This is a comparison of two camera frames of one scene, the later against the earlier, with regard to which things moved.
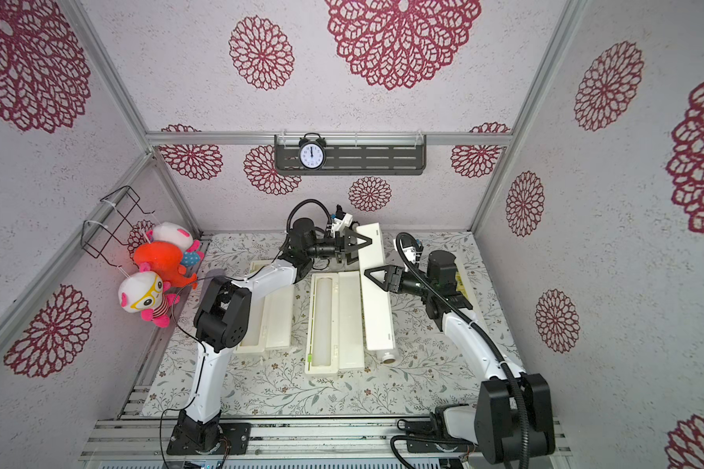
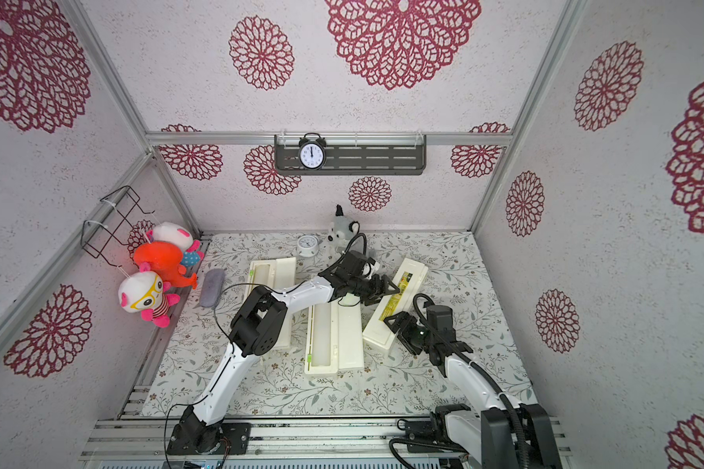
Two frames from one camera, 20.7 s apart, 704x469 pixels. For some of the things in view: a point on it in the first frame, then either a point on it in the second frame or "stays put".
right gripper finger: [389, 287] -> [415, 350]
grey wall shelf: [356, 154] stays put
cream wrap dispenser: [333, 334] stays put
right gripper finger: [389, 275] -> [402, 319]
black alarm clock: [312, 151] stays put
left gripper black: [360, 245] -> [379, 291]
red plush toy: [165, 259] stays put
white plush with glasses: [143, 292] stays put
